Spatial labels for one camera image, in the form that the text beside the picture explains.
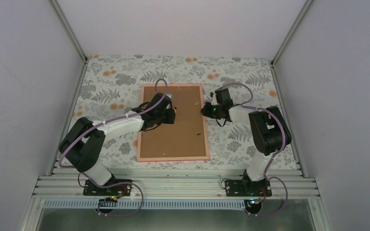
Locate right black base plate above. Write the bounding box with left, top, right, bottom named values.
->
left=225, top=173, right=272, bottom=197

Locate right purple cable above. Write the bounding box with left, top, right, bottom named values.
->
left=218, top=83, right=292, bottom=218

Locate grey slotted cable duct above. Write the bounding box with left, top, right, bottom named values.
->
left=43, top=198, right=245, bottom=210

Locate aluminium mounting rail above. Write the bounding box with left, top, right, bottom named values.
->
left=32, top=168, right=320, bottom=199

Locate pink picture frame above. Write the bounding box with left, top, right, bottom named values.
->
left=137, top=83, right=210, bottom=162

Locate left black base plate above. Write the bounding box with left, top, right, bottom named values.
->
left=83, top=179, right=132, bottom=197

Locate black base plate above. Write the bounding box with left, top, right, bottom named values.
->
left=225, top=173, right=272, bottom=197
left=83, top=179, right=132, bottom=197

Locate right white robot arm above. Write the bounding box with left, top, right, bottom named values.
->
left=201, top=88, right=292, bottom=196

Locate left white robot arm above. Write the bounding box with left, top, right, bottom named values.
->
left=59, top=92, right=176, bottom=195

